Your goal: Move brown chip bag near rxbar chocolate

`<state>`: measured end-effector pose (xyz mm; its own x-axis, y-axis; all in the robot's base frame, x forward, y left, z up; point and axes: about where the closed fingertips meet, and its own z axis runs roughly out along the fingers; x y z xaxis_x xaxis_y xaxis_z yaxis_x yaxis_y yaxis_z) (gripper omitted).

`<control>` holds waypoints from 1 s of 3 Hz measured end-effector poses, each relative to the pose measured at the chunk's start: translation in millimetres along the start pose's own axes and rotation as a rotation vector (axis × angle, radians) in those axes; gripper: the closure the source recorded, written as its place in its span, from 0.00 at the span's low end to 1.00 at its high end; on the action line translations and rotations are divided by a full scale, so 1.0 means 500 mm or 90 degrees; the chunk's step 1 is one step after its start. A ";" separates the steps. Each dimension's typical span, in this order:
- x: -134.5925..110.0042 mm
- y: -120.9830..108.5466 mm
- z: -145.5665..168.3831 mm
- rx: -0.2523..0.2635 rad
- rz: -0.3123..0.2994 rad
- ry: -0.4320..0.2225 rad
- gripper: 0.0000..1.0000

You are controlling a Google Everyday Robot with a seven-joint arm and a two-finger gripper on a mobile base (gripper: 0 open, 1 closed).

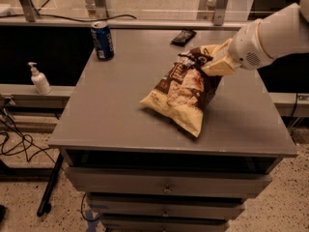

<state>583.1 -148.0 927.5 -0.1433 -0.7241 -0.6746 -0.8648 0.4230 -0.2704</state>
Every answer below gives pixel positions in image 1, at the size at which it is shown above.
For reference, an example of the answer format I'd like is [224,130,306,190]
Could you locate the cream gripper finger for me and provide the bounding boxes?
[200,44,219,57]
[202,58,237,76]

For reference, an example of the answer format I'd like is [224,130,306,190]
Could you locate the brown sea salt chip bag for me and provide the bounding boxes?
[140,46,221,137]

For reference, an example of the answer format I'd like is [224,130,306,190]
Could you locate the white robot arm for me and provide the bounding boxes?
[202,0,309,76]

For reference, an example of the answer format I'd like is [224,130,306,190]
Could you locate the blue pepsi can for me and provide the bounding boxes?
[91,21,114,61]

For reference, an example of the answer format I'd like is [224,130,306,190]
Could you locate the top grey drawer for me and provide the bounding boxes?
[66,167,271,198]

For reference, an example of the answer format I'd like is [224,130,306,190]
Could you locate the grey drawer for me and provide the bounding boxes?
[87,193,245,220]
[66,167,271,198]
[101,215,228,232]

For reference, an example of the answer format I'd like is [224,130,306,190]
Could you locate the grey drawer cabinet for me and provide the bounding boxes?
[47,28,299,232]

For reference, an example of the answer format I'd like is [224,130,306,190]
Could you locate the middle grey drawer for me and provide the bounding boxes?
[87,193,245,220]

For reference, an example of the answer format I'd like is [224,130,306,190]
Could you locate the white pump dispenser bottle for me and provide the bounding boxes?
[28,62,51,95]

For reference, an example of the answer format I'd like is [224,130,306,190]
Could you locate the bottom grey drawer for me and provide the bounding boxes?
[101,215,228,232]

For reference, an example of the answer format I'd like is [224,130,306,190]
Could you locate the black table leg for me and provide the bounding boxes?
[37,155,64,218]

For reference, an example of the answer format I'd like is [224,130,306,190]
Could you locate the metal window frame rail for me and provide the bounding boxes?
[0,0,254,28]

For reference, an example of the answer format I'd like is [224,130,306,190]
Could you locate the black cable on ledge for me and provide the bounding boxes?
[0,13,138,23]

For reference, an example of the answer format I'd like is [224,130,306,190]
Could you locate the black floor cables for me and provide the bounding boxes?
[0,94,57,164]

